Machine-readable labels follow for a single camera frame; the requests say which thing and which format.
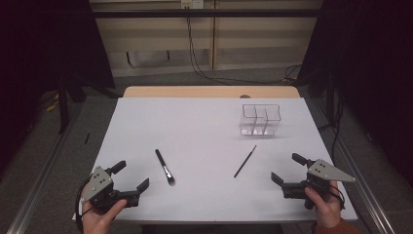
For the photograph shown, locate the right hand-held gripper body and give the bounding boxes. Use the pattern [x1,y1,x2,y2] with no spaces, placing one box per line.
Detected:
[282,158,357,211]

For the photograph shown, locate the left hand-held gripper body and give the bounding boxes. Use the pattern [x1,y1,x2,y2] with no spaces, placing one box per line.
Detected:
[80,165,141,214]

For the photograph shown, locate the thick black makeup brush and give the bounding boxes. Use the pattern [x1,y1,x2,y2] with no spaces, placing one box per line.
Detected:
[154,148,176,187]

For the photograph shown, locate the thin black makeup brush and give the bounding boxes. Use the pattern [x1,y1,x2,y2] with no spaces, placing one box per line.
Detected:
[233,144,257,178]

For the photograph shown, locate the clear acrylic organizer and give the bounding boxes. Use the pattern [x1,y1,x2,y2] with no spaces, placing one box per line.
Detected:
[239,103,282,137]

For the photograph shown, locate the person's right hand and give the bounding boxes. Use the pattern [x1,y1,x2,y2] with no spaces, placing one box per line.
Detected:
[304,179,344,229]

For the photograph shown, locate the person's left hand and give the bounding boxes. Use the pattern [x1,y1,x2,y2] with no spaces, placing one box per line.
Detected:
[81,186,129,234]

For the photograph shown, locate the black metal stand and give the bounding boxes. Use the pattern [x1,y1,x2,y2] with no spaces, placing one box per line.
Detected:
[56,76,70,135]

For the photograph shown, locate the white table board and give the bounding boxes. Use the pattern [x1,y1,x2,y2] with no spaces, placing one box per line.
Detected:
[71,97,358,224]

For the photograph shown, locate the wooden table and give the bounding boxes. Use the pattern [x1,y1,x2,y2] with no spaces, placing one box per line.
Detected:
[122,85,301,99]

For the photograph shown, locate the black curtain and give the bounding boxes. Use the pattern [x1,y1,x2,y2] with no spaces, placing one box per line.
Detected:
[0,0,115,183]
[296,0,413,188]

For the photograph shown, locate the black horizontal bar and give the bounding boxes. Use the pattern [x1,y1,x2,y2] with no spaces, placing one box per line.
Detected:
[92,9,321,19]

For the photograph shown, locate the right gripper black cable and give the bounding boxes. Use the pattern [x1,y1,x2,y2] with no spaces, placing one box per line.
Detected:
[326,184,346,210]

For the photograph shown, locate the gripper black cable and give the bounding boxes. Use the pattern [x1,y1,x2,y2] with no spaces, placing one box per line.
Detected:
[74,178,93,233]
[326,184,346,210]

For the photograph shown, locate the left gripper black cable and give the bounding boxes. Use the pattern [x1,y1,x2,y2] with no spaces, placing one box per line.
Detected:
[74,178,93,233]

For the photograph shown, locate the black stand cable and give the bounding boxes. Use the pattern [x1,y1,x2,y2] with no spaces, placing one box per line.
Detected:
[330,97,345,163]

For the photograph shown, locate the aluminium floor rail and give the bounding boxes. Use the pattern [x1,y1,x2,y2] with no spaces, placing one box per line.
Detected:
[6,98,86,234]
[306,97,396,234]

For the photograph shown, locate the black wall cable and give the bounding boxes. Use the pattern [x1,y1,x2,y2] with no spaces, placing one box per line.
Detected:
[184,6,303,86]

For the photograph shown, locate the white wall outlet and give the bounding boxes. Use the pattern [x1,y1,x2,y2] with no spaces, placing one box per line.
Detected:
[180,0,205,10]

